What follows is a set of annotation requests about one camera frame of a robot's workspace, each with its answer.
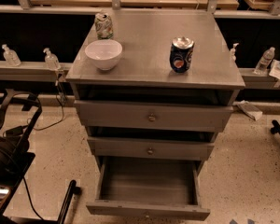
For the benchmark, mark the grey bottom drawer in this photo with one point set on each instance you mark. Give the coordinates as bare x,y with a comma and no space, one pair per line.
137,187

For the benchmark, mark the grey drawer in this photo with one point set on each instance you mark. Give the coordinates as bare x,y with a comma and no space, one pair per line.
198,118
149,148
137,187

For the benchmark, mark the grey wooden drawer cabinet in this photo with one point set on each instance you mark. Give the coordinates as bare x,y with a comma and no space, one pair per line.
144,73

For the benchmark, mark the grey top drawer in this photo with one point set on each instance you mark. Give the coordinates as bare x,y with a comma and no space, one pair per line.
198,118

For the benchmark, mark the grey middle drawer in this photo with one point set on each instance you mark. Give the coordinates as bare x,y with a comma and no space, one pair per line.
149,148

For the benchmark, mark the white ceramic bowl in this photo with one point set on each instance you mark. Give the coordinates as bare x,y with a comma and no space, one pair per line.
104,54

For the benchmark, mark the blue pepsi soda can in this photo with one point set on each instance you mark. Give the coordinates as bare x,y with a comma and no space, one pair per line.
181,54

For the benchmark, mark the green crushed soda can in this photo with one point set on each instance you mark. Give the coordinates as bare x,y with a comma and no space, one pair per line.
103,26

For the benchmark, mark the clear sanitizer pump bottle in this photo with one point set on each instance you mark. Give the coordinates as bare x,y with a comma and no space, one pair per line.
51,60

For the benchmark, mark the small clear pump bottle right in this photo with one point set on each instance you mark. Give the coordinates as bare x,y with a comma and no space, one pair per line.
233,51

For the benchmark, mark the black metal stand leg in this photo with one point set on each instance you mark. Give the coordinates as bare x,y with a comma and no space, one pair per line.
72,190

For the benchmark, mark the white paper packet on floor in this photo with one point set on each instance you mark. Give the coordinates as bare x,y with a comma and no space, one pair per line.
250,110

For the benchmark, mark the clear plastic water bottle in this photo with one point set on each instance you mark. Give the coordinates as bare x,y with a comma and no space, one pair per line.
264,61

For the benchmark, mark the black chair with headphones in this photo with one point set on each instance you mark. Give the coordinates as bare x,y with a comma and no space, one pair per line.
15,159

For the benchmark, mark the clear sanitizer bottle far left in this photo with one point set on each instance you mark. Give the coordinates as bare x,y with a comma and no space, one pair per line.
10,56

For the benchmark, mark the black chair leg right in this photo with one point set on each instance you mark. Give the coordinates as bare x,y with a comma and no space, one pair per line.
275,128

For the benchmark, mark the clear plastic wipes packet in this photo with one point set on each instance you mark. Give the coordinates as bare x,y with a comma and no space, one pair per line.
275,69

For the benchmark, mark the grey metal shelf rail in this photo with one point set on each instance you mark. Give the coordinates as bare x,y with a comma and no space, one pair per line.
27,71

